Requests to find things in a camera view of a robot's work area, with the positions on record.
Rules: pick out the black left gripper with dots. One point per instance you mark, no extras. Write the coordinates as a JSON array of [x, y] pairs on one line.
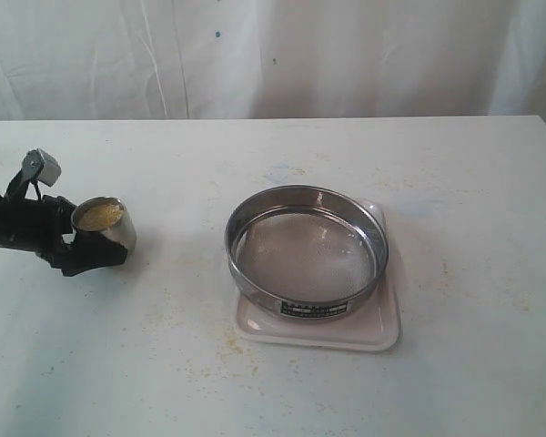
[[39, 226]]

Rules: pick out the stainless steel cup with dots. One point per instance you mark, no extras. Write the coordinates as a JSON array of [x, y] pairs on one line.
[[122, 232]]

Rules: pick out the round steel sieve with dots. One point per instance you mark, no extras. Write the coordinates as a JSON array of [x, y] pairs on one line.
[[305, 253]]

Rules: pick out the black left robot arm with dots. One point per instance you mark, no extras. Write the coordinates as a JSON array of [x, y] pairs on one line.
[[49, 228]]

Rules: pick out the yellow and white grain mixture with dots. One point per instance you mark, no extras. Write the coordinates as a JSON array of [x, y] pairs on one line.
[[100, 217]]

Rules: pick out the white backdrop curtain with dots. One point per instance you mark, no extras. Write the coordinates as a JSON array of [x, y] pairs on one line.
[[245, 59]]

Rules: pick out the white square plastic tray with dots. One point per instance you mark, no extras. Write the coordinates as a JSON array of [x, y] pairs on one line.
[[373, 327]]

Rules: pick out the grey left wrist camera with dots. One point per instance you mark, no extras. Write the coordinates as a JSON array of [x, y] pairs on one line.
[[39, 166]]

